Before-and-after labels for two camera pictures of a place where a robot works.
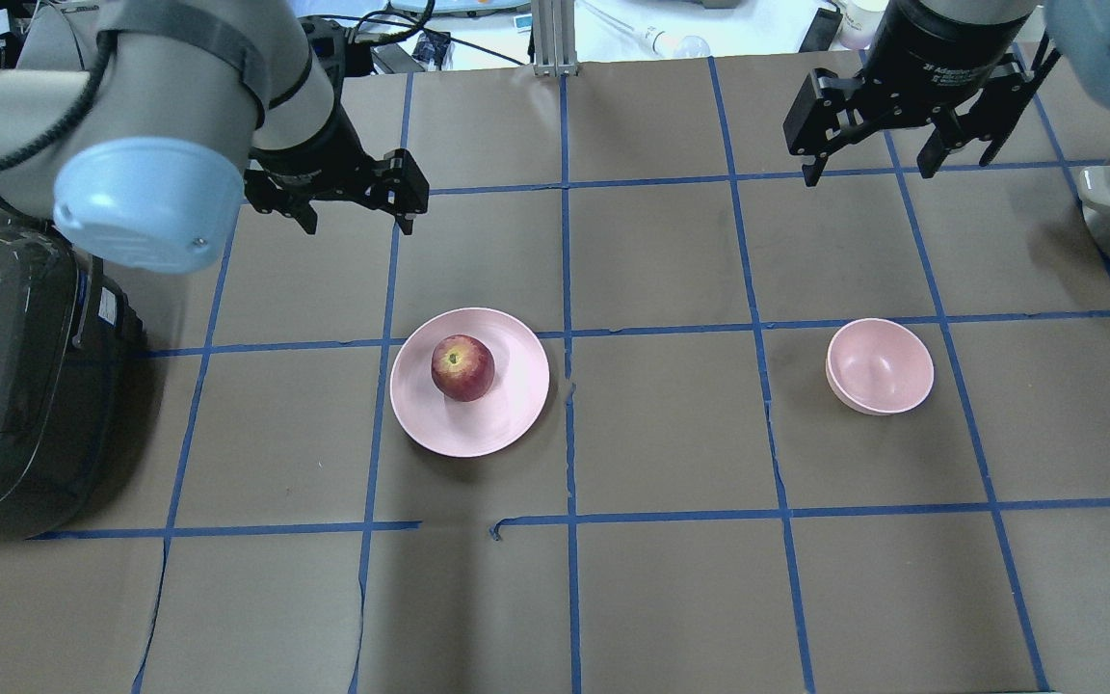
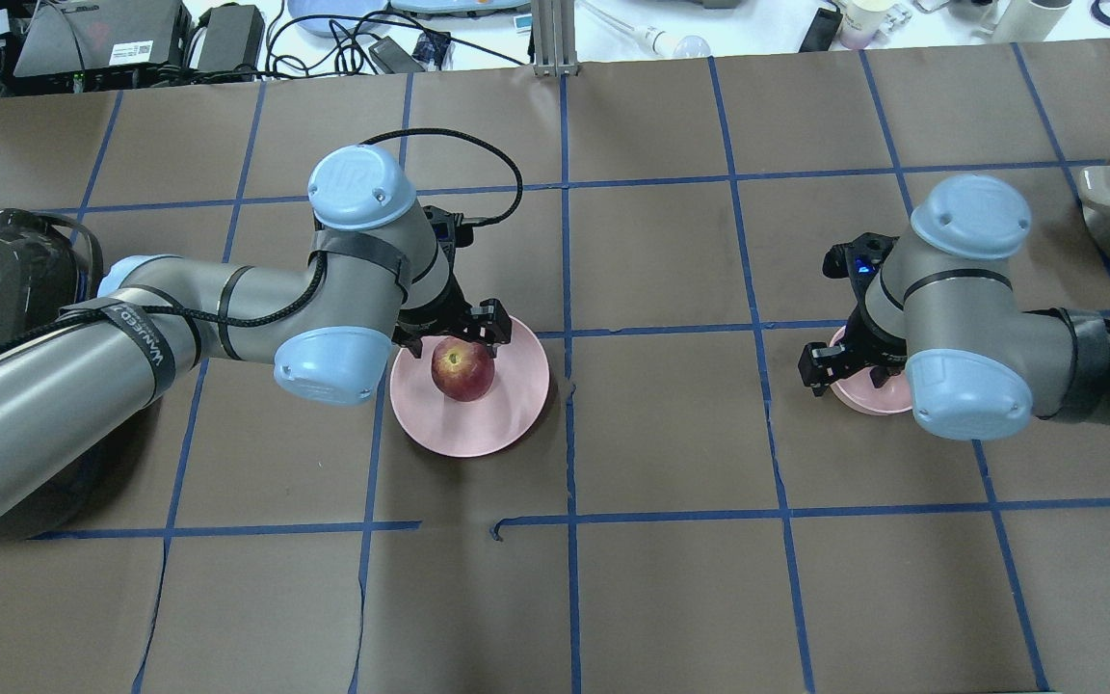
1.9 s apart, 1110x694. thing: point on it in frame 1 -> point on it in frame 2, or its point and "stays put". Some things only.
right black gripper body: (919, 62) -> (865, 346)
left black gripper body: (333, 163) -> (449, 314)
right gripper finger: (829, 112) -> (820, 364)
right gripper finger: (994, 114) -> (880, 374)
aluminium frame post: (554, 38) stays put
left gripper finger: (405, 188) -> (488, 323)
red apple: (462, 367) stays put
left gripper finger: (267, 196) -> (412, 342)
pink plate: (517, 394) stays put
